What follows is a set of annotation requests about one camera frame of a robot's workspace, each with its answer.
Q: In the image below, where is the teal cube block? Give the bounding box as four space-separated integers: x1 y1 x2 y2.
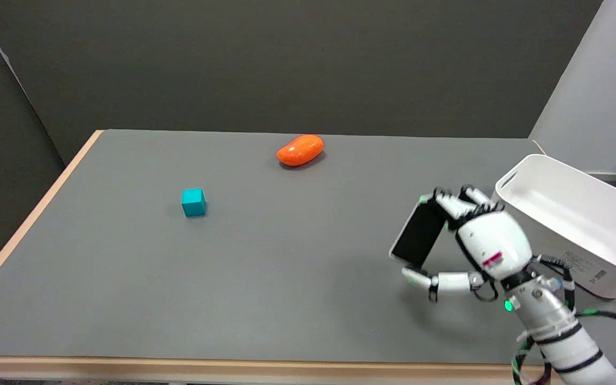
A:
181 188 206 218

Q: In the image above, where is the black smartphone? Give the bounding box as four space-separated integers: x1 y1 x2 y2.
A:
389 202 447 268

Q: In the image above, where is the orange mango toy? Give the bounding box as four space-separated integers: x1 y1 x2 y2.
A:
276 134 325 167

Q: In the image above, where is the white plastic box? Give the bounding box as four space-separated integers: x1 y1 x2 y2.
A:
495 154 616 299

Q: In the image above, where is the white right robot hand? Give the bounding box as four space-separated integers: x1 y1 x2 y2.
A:
402 185 534 303

